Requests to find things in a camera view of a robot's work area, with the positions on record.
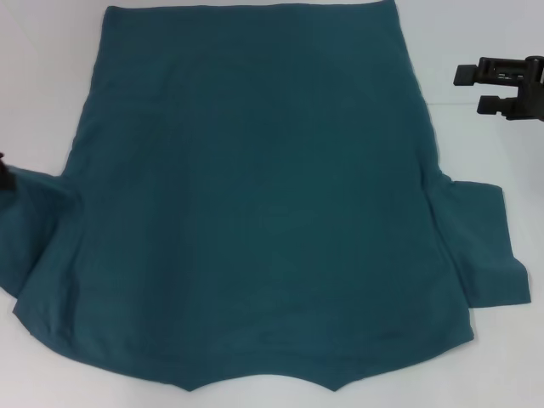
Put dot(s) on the teal blue t-shirt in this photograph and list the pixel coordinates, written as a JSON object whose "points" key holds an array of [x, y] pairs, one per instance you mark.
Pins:
{"points": [[263, 191]]}

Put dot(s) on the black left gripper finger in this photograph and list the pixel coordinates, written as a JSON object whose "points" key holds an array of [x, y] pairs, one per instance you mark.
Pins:
{"points": [[6, 178]]}

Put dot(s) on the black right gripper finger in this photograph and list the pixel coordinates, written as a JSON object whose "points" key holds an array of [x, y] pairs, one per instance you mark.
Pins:
{"points": [[465, 75], [491, 105]]}

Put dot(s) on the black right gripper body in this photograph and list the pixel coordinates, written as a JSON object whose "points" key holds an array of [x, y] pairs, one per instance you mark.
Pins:
{"points": [[533, 98]]}

